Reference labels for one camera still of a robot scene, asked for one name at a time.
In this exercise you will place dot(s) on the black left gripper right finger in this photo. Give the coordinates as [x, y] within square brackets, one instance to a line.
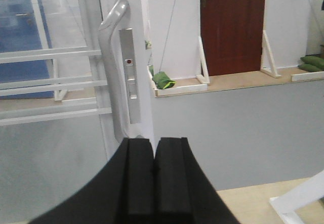
[183, 193]

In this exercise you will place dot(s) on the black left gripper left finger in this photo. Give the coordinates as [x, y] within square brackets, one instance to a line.
[121, 192]

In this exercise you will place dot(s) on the white framed sliding glass door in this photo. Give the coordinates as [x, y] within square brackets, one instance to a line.
[52, 71]

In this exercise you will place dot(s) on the grey metal door handle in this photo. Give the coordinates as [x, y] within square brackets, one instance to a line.
[112, 68]

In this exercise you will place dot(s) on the white brace left of door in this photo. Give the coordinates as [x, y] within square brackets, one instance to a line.
[203, 76]

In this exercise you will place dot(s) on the white brace of door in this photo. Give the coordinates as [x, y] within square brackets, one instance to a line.
[203, 76]
[267, 52]

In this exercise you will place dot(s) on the silver door lock plate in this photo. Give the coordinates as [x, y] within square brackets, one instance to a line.
[130, 72]

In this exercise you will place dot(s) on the white brace right of door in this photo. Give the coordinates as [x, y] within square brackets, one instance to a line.
[267, 52]

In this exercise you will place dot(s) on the brown wooden door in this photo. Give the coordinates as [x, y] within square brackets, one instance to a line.
[231, 32]

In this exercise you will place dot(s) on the green sandbag with yellow stripe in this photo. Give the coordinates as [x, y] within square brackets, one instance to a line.
[162, 81]

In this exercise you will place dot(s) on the pair of green sandbags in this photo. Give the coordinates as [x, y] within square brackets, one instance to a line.
[311, 63]

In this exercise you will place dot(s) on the white wooden base frame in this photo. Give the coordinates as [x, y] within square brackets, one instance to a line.
[186, 86]

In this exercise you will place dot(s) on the white triangular support bracket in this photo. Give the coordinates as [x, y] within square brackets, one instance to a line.
[305, 193]

